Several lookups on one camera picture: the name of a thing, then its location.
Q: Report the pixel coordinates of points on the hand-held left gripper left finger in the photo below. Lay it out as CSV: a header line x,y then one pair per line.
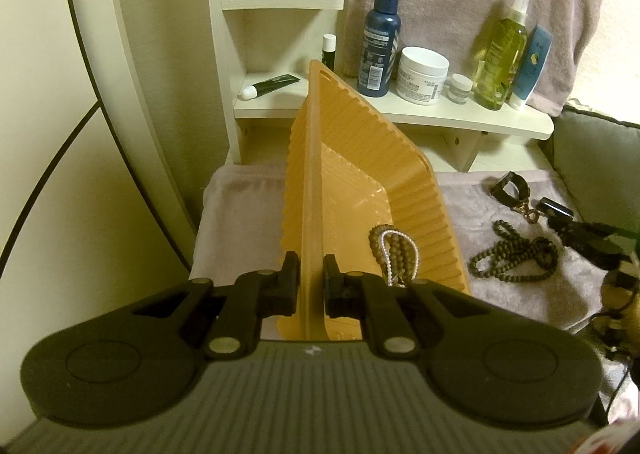
x,y
287,284

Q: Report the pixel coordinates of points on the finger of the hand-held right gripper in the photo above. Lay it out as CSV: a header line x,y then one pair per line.
x,y
595,241

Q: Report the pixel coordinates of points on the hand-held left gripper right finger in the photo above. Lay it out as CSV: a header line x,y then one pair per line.
x,y
334,286

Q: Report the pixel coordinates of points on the orange plastic basket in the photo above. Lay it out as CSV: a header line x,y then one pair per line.
x,y
350,173

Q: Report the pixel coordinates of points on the pink fleece blanket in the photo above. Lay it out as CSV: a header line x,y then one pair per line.
x,y
240,219

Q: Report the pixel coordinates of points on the grey green pillow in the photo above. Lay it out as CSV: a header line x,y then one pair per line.
x,y
595,148

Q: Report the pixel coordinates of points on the cream wooden shelf unit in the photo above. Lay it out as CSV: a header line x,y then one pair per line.
x,y
280,113

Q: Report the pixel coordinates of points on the blue white tube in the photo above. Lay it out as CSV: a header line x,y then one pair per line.
x,y
532,63

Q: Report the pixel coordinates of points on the black tube with white cap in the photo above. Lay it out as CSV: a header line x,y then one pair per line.
x,y
272,84

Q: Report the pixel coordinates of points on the small green lidded jar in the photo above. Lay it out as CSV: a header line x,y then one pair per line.
x,y
460,88

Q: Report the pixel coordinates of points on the green spray bottle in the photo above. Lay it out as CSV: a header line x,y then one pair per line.
x,y
500,58

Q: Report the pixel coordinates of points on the white cream jar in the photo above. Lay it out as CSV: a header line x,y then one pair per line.
x,y
422,78

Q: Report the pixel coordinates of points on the black white lip balm stick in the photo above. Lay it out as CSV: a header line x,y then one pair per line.
x,y
329,53

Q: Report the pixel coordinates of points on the dark blue spray bottle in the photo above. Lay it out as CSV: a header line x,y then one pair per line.
x,y
379,43

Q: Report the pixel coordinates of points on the cream curved furniture panel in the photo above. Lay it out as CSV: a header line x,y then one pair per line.
x,y
125,83

